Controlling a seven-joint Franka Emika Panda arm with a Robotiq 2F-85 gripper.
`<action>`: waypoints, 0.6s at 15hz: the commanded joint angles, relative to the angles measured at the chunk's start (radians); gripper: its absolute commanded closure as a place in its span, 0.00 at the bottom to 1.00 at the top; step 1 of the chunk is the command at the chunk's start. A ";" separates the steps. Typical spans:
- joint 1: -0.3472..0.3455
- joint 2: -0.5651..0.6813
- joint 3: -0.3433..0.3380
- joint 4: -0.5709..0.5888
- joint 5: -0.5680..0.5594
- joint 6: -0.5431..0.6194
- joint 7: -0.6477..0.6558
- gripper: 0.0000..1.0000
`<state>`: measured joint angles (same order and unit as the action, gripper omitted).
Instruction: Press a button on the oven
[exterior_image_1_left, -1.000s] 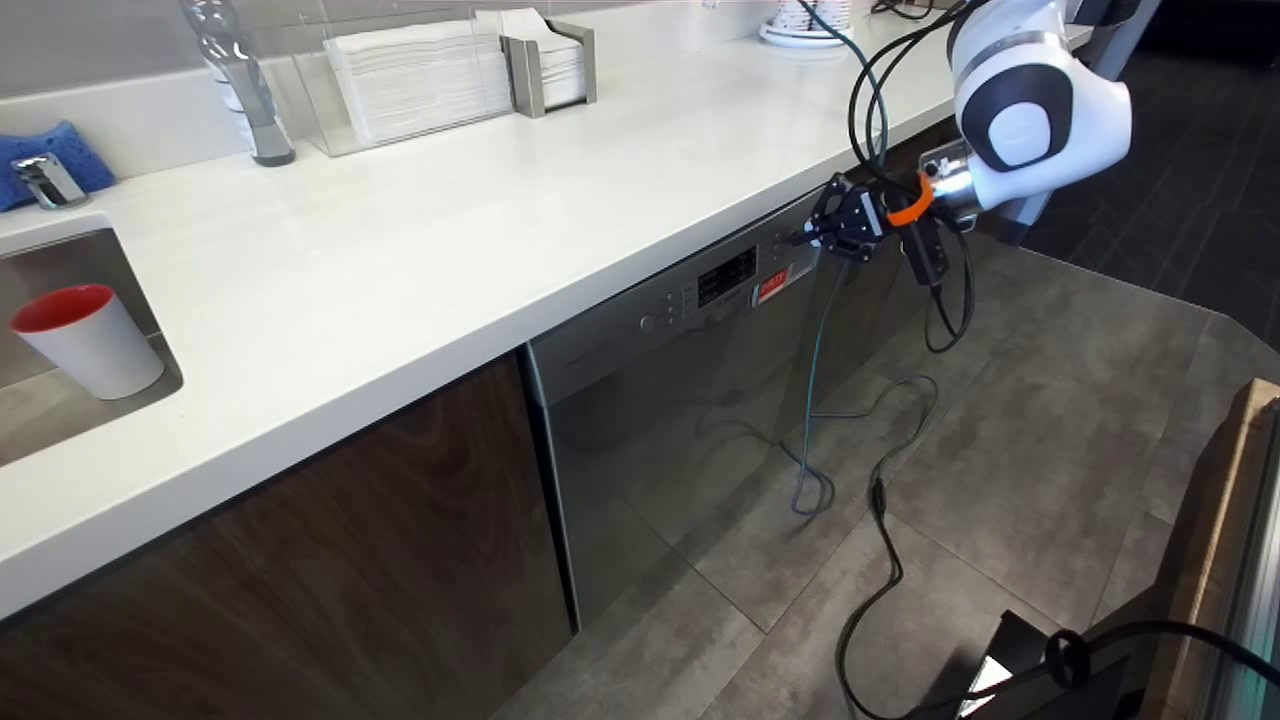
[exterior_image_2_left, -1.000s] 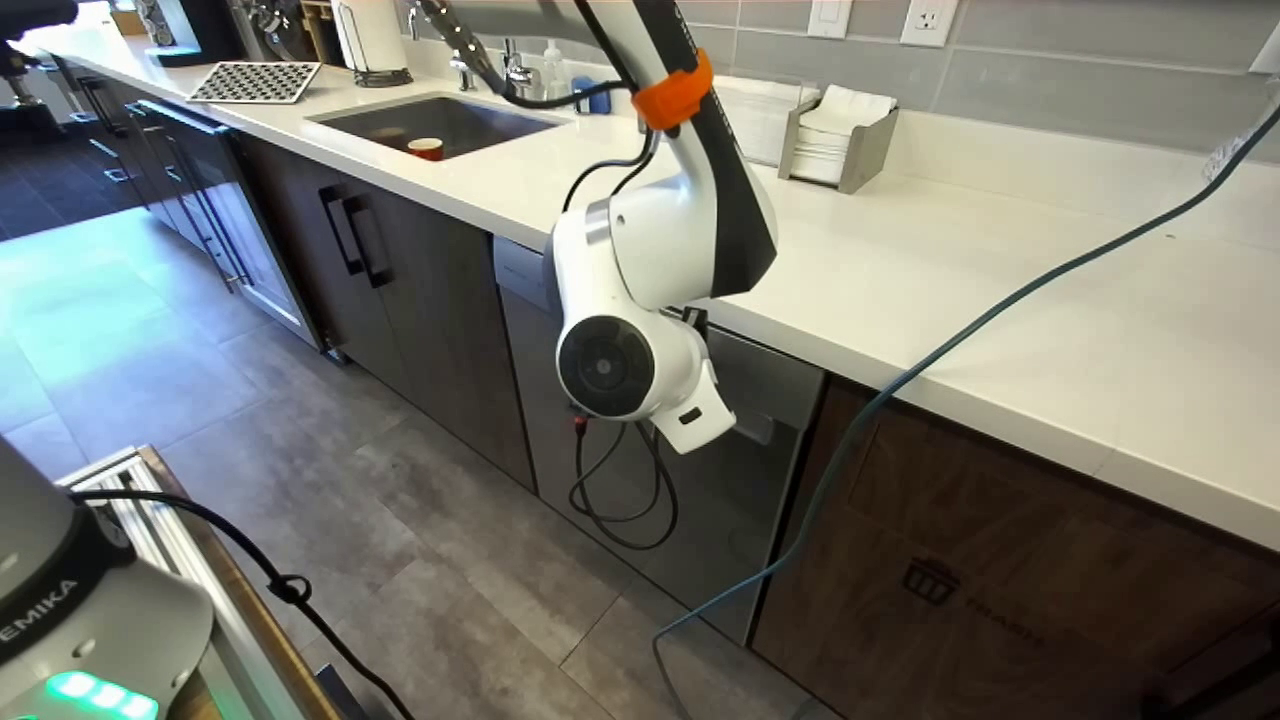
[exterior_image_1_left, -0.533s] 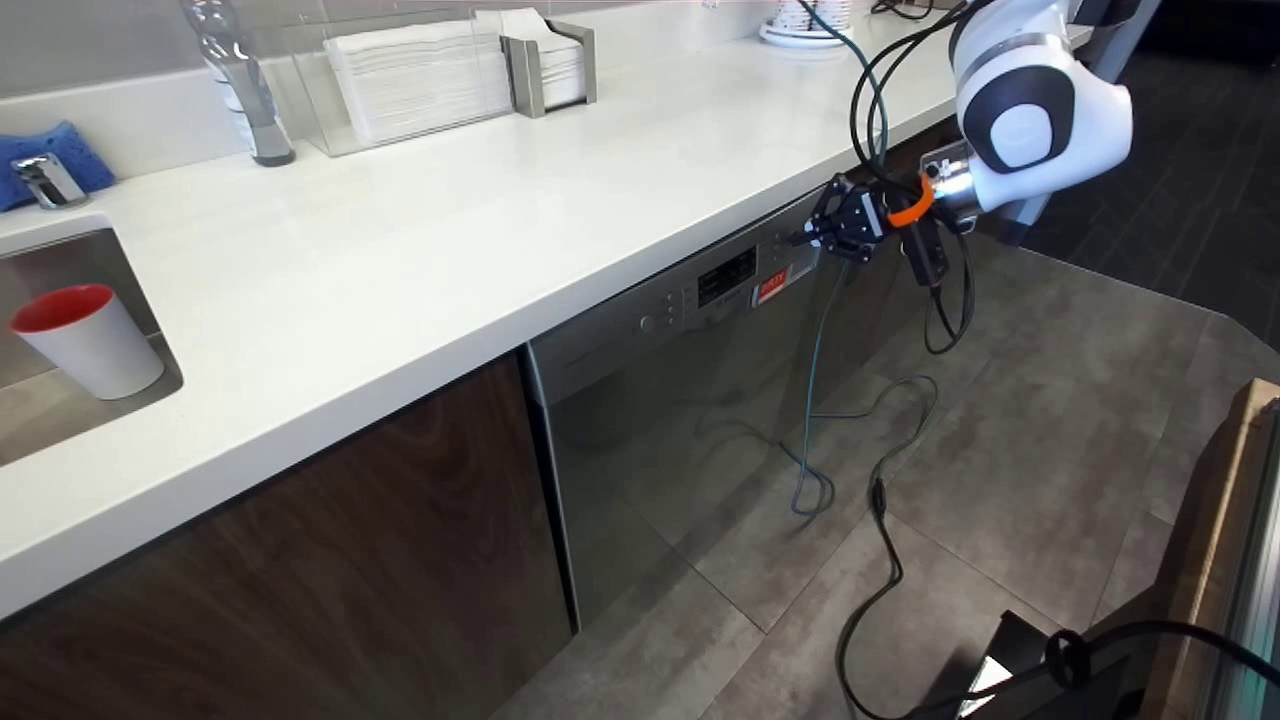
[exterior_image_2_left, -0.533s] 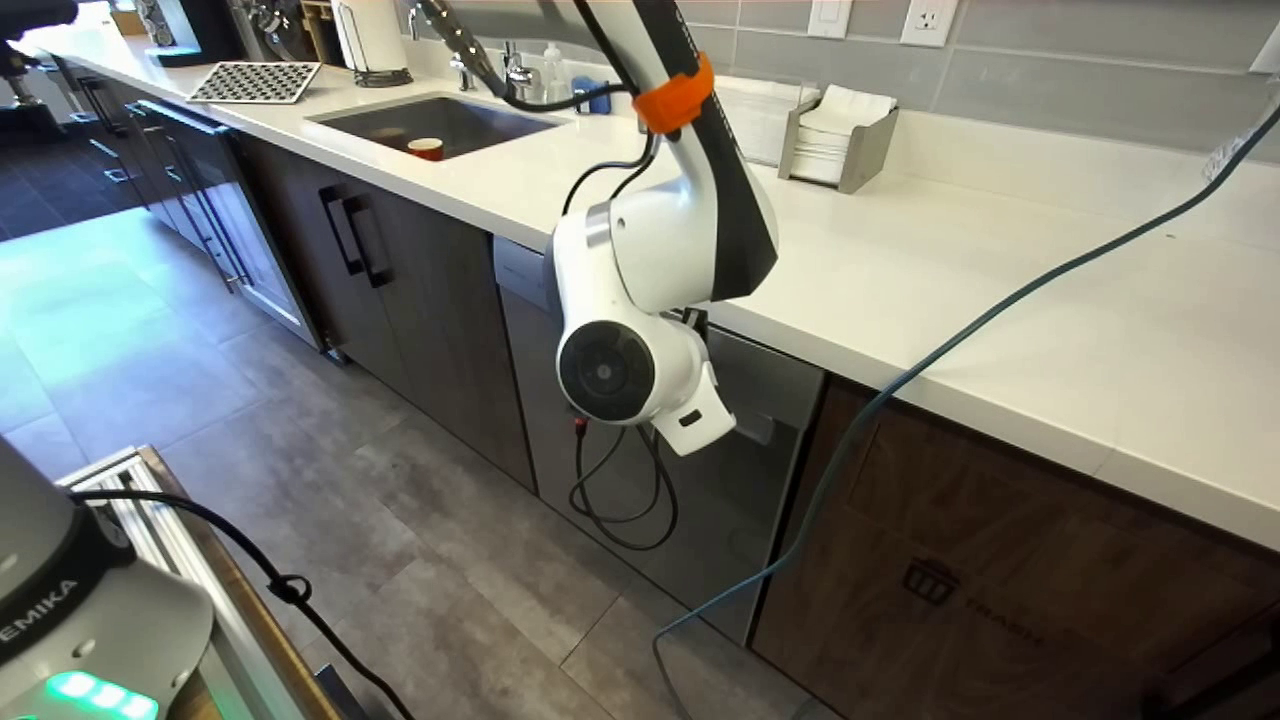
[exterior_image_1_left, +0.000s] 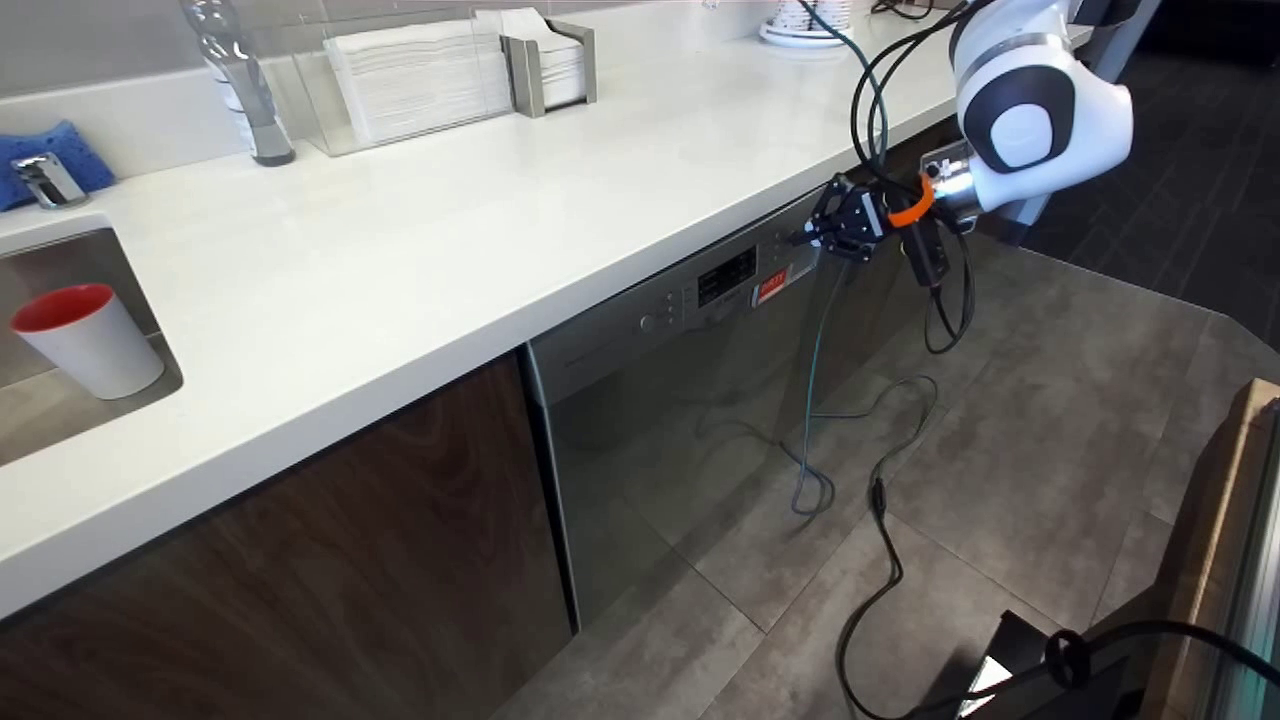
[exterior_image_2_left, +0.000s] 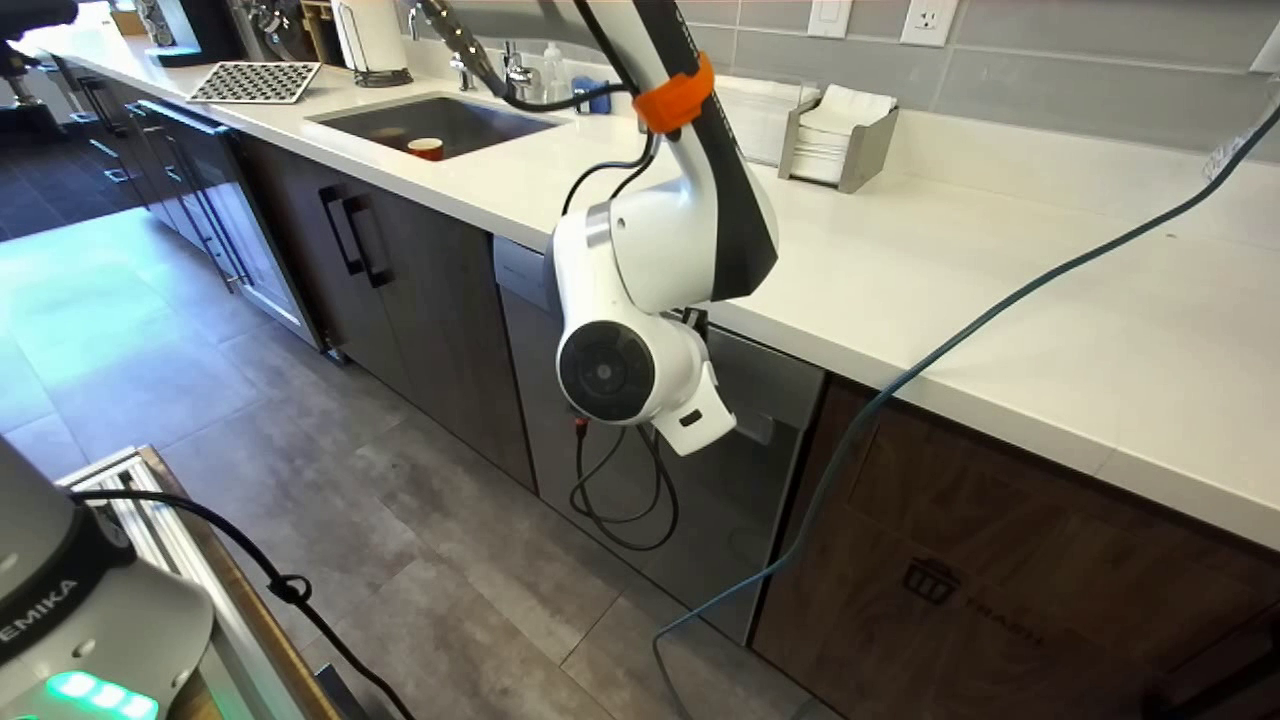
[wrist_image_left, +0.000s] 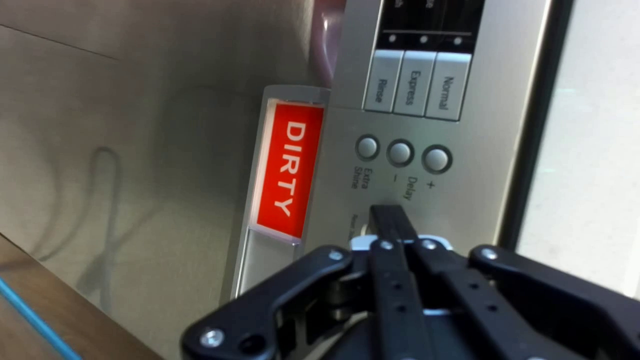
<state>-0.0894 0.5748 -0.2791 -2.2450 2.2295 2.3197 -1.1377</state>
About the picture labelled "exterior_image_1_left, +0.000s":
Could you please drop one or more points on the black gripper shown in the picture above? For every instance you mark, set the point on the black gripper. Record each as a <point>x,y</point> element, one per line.
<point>862,216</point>

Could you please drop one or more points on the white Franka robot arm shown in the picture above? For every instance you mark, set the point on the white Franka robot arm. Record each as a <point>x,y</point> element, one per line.
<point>1043,112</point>

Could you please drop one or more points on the red warning sticker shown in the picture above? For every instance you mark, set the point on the red warning sticker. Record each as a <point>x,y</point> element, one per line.
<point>768,286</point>

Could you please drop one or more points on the white round countertop appliance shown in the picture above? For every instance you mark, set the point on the white round countertop appliance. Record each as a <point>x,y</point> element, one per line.
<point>792,30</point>

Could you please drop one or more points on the stainless steel built-in appliance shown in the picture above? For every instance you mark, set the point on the stainless steel built-in appliance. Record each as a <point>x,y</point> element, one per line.
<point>664,443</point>

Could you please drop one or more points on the grey napkin holder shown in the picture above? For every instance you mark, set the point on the grey napkin holder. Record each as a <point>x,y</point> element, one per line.
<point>534,83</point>

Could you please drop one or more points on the white napkin stack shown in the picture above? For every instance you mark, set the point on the white napkin stack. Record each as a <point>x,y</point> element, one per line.
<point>540,30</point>

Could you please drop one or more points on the white dish rack tray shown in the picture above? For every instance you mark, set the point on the white dish rack tray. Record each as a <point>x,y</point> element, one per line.
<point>413,83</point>

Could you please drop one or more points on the black box white label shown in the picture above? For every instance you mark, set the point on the black box white label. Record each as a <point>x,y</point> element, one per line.
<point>1013,666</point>

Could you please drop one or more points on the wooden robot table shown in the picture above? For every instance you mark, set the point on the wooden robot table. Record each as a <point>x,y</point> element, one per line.
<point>1214,563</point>

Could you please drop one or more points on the chrome sink faucet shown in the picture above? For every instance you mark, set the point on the chrome sink faucet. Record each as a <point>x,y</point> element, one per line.
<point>254,94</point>

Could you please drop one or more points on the dark lower cabinet doors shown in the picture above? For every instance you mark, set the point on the dark lower cabinet doors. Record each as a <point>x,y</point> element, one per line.
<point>333,575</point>

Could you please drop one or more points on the white cup red inside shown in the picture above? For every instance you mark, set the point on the white cup red inside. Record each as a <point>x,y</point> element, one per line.
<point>95,346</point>

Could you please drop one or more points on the blue sponge cloth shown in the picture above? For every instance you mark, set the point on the blue sponge cloth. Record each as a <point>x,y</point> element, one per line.
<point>66,150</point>

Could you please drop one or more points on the undermount kitchen sink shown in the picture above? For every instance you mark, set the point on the undermount kitchen sink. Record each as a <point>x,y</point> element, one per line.
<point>40,412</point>

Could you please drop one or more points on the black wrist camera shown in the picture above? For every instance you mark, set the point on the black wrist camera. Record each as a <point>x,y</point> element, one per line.
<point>931,254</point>

